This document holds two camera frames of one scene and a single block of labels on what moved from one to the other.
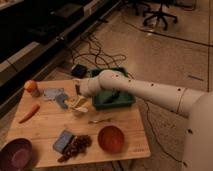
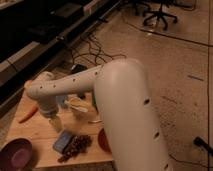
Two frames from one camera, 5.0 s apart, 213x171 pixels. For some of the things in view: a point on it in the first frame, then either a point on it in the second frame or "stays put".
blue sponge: x=62 y=140 stays put
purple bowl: x=16 y=155 stays put
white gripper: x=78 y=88 → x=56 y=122
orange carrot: x=34 y=108 stays put
